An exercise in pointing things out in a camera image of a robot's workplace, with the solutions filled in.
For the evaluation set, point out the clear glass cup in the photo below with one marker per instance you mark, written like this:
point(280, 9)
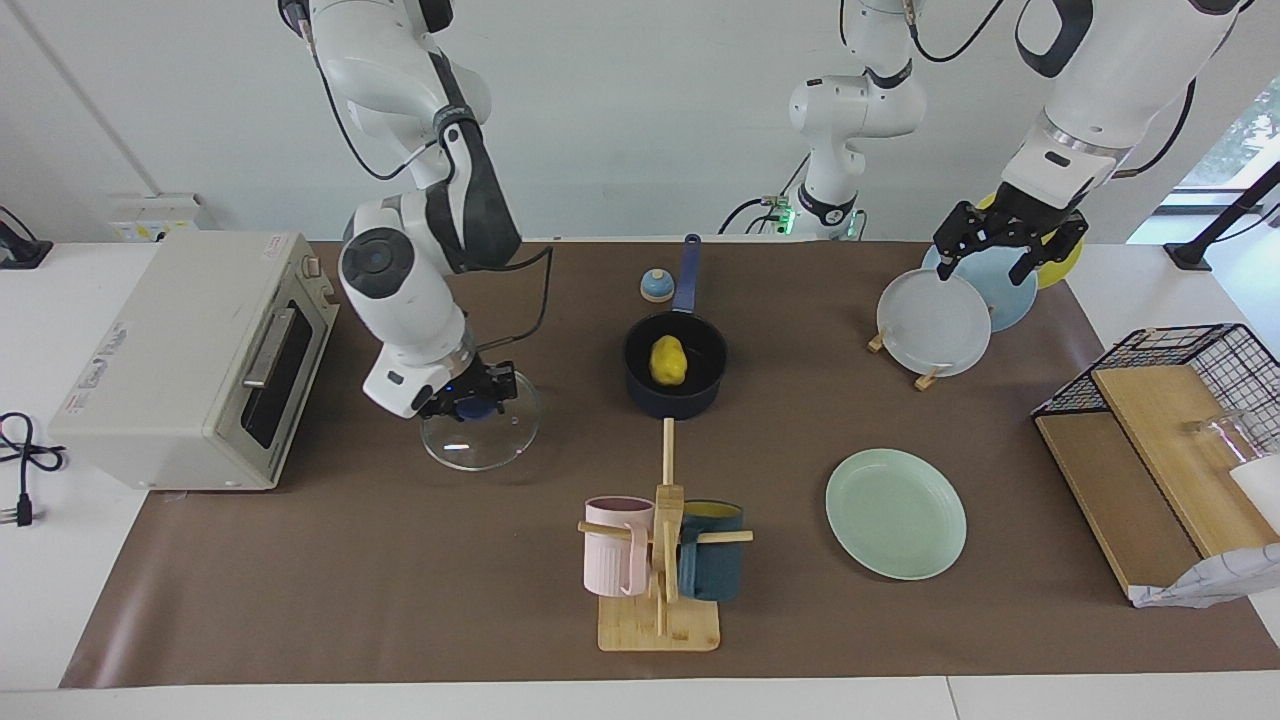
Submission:
point(1225, 435)

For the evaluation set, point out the light blue plate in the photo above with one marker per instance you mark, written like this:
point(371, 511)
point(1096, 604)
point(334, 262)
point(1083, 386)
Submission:
point(1010, 295)

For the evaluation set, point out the glass lid blue knob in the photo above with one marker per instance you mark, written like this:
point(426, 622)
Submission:
point(480, 445)

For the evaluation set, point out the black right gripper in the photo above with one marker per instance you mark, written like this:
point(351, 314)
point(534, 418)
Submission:
point(475, 382)

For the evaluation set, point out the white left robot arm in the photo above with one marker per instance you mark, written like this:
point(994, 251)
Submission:
point(850, 110)

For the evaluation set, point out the brown table mat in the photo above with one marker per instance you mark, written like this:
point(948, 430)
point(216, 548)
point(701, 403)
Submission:
point(400, 600)

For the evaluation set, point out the yellow potato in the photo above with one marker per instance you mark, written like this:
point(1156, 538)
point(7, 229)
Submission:
point(668, 362)

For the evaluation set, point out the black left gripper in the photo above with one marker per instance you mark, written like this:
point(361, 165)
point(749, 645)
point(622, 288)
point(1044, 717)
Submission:
point(1025, 212)

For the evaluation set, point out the grey plate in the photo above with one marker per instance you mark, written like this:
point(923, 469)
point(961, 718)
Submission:
point(930, 325)

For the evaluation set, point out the yellow plate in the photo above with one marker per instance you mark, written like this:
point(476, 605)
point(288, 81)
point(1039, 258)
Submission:
point(1060, 268)

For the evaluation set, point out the wooden mug tree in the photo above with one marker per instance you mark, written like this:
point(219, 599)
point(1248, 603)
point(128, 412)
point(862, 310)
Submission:
point(660, 625)

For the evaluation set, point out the pink ribbed mug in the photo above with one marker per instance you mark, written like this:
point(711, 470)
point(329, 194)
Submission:
point(610, 560)

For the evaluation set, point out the beige toaster oven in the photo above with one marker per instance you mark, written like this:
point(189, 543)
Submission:
point(170, 380)

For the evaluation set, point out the black angled stand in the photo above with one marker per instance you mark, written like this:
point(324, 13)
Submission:
point(1190, 255)

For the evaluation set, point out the pale green plate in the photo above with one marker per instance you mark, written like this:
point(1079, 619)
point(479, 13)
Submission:
point(895, 515)

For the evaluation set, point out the white wall socket box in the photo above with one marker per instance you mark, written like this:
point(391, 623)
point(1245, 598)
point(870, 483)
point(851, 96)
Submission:
point(160, 215)

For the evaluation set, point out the wooden plate rack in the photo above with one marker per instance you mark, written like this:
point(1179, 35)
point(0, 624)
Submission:
point(927, 380)

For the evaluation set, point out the dark teal mug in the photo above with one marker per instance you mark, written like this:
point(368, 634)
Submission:
point(715, 575)

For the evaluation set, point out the black clamp mount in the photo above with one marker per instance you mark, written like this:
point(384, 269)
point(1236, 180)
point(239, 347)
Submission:
point(20, 252)

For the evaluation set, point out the white crumpled paper sheet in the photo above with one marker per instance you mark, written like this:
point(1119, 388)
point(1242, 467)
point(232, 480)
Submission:
point(1200, 590)

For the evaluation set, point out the white container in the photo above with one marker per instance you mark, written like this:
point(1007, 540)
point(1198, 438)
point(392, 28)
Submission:
point(1262, 490)

